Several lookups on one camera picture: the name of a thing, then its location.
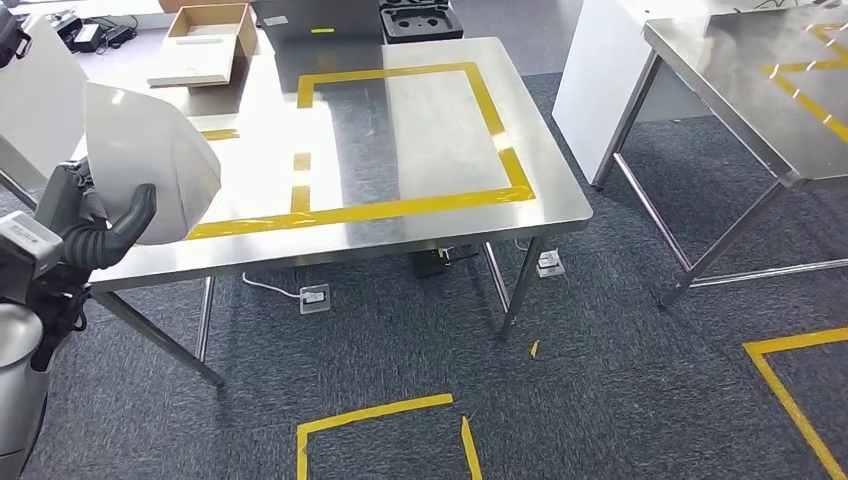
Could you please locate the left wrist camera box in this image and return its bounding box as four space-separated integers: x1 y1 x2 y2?
0 210 91 372

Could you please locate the black foam tray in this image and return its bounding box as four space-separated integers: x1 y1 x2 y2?
379 0 465 44

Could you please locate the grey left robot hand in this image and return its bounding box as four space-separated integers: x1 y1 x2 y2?
36 162 158 270

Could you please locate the open cardboard box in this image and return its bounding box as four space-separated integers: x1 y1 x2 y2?
146 3 260 89

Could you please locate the black router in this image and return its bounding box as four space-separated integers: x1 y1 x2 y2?
413 248 478 280

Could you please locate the white plastic body part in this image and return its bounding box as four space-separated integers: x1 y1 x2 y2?
84 81 223 246

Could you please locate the grey floor socket box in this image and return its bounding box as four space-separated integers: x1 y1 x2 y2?
299 283 331 315
536 249 566 280

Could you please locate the white power cable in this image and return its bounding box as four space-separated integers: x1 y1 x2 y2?
241 271 303 301

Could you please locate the grey flat case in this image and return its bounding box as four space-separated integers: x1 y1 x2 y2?
250 0 386 48

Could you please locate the stainless steel workbench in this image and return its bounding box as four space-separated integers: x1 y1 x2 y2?
69 36 594 389
592 3 848 309

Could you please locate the white pillar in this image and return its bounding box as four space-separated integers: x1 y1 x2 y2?
551 0 816 187

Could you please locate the black power adapter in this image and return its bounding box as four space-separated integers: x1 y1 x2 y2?
52 13 84 41
72 23 102 53
100 25 137 49

